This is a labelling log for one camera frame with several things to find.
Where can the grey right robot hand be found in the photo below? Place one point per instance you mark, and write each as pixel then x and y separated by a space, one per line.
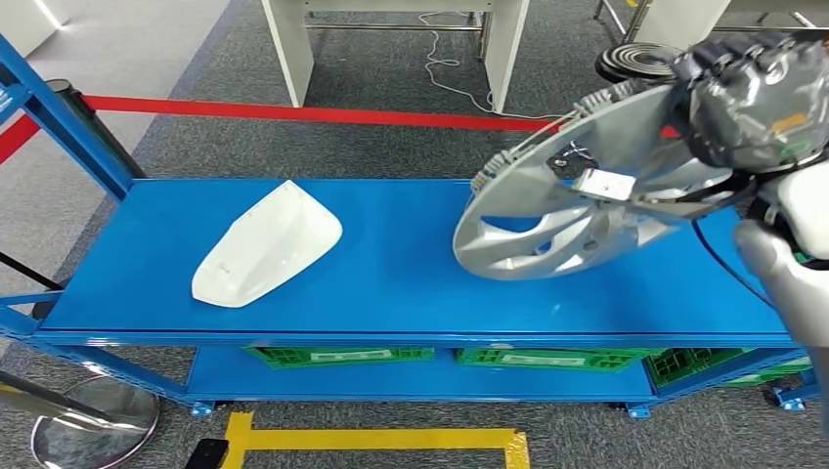
pixel 751 110

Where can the silver wheel hubcap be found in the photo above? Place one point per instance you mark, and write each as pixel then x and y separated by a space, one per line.
pixel 518 194

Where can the blue metal shelf rack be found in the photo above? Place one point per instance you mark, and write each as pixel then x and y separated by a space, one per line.
pixel 793 398
pixel 401 272

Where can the white plastic car part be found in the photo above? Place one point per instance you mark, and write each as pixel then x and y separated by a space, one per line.
pixel 269 249

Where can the black round stool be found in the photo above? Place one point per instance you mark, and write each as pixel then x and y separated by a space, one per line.
pixel 635 61

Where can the green plastic crate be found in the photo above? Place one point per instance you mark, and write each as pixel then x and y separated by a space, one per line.
pixel 680 366
pixel 479 358
pixel 777 372
pixel 278 358

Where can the red barrier belt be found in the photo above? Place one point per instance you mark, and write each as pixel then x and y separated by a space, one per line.
pixel 324 115
pixel 16 139

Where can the black flat block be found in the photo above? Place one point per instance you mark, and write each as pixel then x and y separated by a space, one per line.
pixel 206 454

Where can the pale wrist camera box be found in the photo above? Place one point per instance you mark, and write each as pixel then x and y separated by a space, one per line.
pixel 605 186

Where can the chrome stanchion post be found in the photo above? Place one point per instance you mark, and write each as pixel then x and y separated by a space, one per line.
pixel 98 124
pixel 97 427

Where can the black stanchion post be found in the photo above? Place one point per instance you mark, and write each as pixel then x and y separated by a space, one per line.
pixel 32 272

